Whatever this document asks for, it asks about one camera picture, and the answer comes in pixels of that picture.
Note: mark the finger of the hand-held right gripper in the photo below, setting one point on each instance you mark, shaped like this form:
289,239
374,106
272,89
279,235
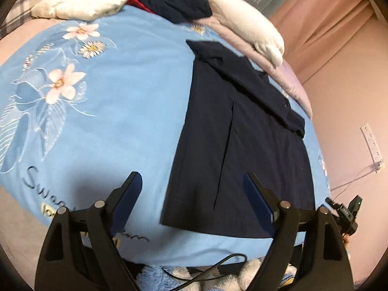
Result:
331,203

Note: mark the navy blue shirt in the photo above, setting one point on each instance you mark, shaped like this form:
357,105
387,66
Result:
257,133

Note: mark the pink curtain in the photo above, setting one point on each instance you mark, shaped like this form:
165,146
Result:
318,12

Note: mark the white pillow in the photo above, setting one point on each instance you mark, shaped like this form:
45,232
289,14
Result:
248,24

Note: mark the white power strip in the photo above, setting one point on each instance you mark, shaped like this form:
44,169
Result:
372,147

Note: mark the light blue floral bedsheet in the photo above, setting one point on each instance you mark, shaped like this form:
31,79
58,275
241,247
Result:
121,127

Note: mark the fluffy blue white rug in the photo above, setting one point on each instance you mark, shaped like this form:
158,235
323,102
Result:
230,279

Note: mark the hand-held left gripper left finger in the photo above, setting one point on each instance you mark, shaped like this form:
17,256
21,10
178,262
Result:
128,197

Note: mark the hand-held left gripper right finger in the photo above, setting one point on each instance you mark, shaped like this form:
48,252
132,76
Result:
257,197

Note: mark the pale pink quilt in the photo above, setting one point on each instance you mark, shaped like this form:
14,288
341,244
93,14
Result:
285,81

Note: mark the red cloth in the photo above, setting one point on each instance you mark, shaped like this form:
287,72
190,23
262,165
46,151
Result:
138,4

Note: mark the cream puffy jacket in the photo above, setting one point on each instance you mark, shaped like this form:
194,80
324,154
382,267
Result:
81,1

